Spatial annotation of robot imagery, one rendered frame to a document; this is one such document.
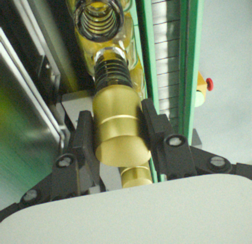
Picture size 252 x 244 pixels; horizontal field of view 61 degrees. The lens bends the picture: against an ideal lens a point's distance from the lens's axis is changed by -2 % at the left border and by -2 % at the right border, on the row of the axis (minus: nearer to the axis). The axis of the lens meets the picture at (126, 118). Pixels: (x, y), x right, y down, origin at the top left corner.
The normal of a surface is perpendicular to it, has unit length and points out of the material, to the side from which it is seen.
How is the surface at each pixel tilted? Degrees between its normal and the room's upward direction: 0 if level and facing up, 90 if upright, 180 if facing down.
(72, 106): 0
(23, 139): 90
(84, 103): 0
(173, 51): 0
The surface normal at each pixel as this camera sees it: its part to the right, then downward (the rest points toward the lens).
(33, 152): 0.98, -0.20
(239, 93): 0.12, 0.72
